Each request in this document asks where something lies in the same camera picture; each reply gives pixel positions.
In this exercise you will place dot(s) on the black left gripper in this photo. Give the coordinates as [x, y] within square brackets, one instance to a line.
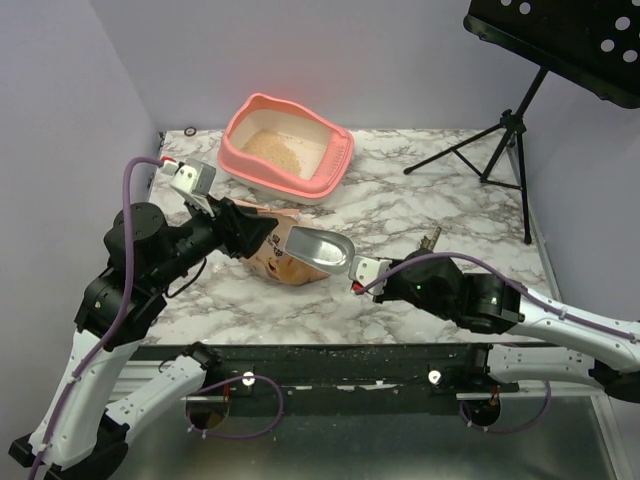
[241, 229]

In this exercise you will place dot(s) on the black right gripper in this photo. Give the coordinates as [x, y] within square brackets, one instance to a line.
[393, 282]

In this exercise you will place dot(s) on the peach cat litter bag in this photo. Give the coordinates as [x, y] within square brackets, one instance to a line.
[271, 261]

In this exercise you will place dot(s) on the metal litter scoop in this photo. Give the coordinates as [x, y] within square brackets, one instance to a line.
[326, 251]

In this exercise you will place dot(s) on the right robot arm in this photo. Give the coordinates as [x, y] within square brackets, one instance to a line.
[580, 346]

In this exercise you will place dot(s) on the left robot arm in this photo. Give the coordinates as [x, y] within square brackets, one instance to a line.
[85, 435]

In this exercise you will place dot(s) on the pink and white litter box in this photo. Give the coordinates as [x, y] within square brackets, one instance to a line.
[324, 150]

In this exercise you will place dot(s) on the beige cat litter pile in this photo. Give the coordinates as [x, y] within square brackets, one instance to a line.
[271, 147]

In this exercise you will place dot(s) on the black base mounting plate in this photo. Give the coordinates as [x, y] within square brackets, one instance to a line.
[150, 359]

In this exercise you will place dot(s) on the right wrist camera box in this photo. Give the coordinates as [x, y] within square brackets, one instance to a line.
[365, 270]

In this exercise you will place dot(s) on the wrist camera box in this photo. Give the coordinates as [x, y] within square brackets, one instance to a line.
[365, 270]
[192, 180]

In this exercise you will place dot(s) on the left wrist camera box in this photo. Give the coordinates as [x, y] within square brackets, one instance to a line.
[192, 180]

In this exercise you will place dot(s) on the aluminium frame rail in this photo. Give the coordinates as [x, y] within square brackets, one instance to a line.
[560, 390]

